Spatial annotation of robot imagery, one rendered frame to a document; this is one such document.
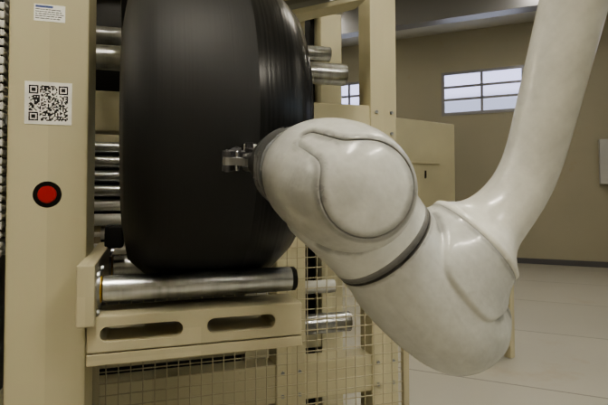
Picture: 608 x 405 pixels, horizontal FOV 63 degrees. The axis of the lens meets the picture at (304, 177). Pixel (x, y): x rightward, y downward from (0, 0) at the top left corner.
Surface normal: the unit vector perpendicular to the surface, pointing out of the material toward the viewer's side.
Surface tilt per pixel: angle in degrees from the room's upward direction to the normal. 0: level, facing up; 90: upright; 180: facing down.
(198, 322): 90
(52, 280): 90
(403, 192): 96
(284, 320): 90
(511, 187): 70
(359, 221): 107
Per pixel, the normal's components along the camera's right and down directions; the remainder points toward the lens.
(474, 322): 0.32, 0.14
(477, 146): -0.43, -0.03
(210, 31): 0.27, -0.45
